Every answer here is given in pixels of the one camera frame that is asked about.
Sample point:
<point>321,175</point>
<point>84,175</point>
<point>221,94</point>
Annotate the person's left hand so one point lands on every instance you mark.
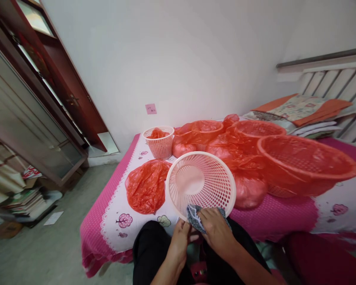
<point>181,236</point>

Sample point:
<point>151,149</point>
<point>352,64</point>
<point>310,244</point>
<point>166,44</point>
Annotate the person's right hand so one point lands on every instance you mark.
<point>216,227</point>

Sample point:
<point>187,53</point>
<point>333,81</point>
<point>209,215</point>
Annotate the person's left thumb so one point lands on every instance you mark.
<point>194,238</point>

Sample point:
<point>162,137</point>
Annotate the person's left fingers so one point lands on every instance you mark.
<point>182,224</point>

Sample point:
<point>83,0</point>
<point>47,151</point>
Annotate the person's right fingers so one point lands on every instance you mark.
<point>205,216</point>

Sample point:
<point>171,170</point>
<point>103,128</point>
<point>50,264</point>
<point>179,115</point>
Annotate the grey cleaning cloth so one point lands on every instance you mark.
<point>195,221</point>

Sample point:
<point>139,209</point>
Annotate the pink mesh basket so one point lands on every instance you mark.
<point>200,181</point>

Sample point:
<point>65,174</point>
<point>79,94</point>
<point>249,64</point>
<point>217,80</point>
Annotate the red stool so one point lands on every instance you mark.
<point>199,271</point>

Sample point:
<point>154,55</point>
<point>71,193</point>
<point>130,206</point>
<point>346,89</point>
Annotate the person's legs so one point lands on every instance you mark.
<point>149,252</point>

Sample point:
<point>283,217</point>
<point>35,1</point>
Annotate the red bag wrapped bundle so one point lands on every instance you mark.
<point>249,191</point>

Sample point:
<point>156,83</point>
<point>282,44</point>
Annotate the flat red plastic bag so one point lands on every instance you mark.
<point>146,185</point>

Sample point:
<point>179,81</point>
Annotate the bed with pink dotted sheet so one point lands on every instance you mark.
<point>281,213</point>

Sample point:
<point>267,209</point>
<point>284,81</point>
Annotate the small pink basket with bag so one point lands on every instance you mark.
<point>159,144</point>

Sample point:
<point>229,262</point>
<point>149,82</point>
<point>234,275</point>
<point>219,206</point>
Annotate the medium basket lined red bag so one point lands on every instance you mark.
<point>200,130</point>

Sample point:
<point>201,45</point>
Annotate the wide basket lined red bag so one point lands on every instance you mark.
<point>256,129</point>

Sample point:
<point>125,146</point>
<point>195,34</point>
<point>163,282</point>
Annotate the large basket lined red bag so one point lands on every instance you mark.
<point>305,166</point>

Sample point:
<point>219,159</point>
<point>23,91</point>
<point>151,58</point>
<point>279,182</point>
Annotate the pink sticky note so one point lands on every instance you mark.
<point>150,109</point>

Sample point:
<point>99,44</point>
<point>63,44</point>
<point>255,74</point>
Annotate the red chair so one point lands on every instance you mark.
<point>326,258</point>

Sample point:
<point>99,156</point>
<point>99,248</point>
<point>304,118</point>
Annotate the white paper sheet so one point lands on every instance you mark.
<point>53,218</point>

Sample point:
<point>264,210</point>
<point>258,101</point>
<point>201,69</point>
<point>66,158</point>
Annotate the stack of folded bedding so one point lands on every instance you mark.
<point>302,114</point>

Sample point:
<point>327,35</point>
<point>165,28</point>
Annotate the pile of books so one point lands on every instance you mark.
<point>26,202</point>

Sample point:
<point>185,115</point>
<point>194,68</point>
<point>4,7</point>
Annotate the dark red wooden door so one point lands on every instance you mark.
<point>71,89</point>

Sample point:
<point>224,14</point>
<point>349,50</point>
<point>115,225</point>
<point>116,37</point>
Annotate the glass door cabinet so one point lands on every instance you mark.
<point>23,124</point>

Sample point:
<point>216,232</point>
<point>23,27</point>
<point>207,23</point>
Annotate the white slatted headboard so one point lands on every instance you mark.
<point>344,86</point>

